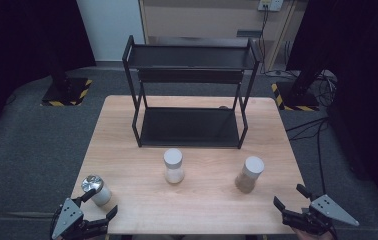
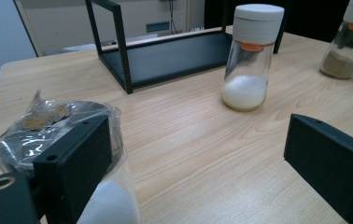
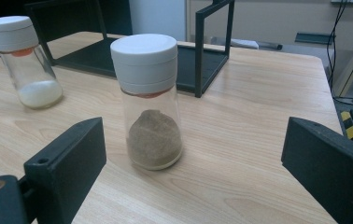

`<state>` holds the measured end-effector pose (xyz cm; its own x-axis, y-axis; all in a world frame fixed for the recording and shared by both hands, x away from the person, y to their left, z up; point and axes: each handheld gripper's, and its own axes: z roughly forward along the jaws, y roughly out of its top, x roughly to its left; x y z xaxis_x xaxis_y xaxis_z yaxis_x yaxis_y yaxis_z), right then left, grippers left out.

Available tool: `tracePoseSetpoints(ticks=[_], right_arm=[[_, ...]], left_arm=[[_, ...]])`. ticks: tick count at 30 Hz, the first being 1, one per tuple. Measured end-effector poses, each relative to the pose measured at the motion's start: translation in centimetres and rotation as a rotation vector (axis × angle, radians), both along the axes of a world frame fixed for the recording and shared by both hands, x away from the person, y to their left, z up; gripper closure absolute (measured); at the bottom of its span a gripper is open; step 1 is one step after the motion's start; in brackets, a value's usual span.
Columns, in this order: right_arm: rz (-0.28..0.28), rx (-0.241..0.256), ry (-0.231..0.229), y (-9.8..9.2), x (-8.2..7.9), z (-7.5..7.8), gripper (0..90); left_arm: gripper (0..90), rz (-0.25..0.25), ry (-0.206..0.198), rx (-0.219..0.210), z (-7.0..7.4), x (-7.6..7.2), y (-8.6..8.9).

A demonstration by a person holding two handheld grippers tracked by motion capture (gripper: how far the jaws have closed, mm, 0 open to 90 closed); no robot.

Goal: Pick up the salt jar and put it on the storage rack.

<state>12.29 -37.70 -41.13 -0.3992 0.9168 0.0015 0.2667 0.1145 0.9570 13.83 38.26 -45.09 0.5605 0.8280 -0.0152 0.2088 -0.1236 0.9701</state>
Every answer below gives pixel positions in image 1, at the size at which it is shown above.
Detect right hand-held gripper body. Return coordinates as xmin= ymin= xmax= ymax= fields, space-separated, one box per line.
xmin=281 ymin=194 xmax=361 ymax=236

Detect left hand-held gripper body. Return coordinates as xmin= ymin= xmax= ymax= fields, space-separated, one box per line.
xmin=50 ymin=197 xmax=110 ymax=240

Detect silver-lid jar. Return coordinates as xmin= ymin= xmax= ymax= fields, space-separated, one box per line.
xmin=80 ymin=174 xmax=113 ymax=208

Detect white-lid jar white contents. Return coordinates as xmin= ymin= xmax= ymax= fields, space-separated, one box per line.
xmin=163 ymin=148 xmax=185 ymax=185

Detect black two-tier metal rack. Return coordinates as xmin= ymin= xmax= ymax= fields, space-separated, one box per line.
xmin=122 ymin=34 xmax=261 ymax=150

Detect person's right hand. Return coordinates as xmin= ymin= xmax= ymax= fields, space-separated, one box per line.
xmin=291 ymin=226 xmax=336 ymax=240

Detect white-lid jar brown contents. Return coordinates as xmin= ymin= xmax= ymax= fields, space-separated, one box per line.
xmin=234 ymin=155 xmax=265 ymax=194

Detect black stand with striped base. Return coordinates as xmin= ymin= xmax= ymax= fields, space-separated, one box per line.
xmin=40 ymin=49 xmax=94 ymax=108
xmin=271 ymin=59 xmax=331 ymax=112

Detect dark curtain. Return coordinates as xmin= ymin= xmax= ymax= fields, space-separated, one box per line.
xmin=0 ymin=0 xmax=97 ymax=149
xmin=286 ymin=0 xmax=378 ymax=209

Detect white panel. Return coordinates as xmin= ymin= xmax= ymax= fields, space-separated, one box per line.
xmin=76 ymin=0 xmax=146 ymax=62

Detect white power outlet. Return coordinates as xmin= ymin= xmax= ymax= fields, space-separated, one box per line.
xmin=257 ymin=0 xmax=284 ymax=12

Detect light wooden cabinet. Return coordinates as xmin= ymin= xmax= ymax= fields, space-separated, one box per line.
xmin=138 ymin=0 xmax=300 ymax=73

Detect black cable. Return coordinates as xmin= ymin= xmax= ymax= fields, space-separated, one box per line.
xmin=286 ymin=116 xmax=330 ymax=195
xmin=257 ymin=6 xmax=291 ymax=78

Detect tangled black cables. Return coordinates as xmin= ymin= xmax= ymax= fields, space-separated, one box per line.
xmin=315 ymin=69 xmax=339 ymax=108

